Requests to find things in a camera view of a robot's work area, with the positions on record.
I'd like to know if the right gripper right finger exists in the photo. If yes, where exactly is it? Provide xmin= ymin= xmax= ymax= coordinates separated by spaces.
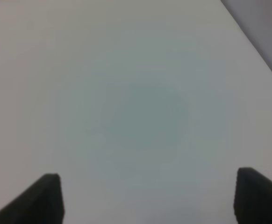
xmin=234 ymin=168 xmax=272 ymax=224

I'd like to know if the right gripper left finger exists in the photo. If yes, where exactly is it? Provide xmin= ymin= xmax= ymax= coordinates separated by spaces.
xmin=0 ymin=174 xmax=65 ymax=224

